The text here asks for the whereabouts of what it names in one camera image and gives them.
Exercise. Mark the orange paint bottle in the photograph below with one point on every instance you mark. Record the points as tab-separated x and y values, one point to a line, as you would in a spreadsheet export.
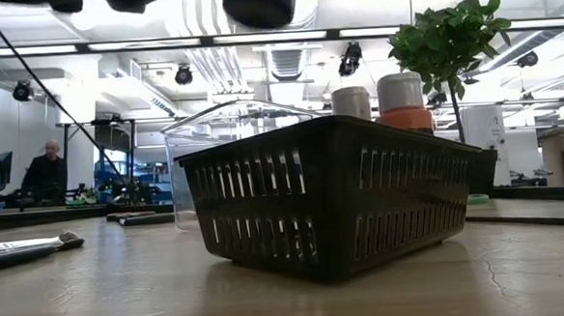
402	93

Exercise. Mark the black paintbrush silver ferrule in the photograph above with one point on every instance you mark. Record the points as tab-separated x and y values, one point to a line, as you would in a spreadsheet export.
25	245

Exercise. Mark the dark background monitor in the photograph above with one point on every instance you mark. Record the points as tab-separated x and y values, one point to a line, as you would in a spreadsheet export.
3	168

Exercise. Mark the person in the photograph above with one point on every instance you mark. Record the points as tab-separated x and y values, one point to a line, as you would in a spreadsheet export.
46	175

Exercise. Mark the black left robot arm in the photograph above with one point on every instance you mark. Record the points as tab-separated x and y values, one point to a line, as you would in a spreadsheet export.
61	2

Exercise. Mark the grey lidded jar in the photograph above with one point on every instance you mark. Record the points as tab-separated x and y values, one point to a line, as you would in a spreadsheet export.
351	103

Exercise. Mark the black ceiling spotlight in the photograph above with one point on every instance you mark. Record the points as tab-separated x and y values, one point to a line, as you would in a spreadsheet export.
22	91
184	75
528	59
350	60

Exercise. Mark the black slotted plastic basket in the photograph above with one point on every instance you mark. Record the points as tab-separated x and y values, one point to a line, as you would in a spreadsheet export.
332	199

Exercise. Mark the black fan brush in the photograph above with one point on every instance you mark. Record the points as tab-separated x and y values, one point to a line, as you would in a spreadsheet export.
150	220

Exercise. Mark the clear plastic bin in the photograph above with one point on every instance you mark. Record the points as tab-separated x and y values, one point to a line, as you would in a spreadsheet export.
203	133

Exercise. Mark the green plant in black pot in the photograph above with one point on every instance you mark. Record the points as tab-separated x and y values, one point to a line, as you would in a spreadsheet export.
445	38

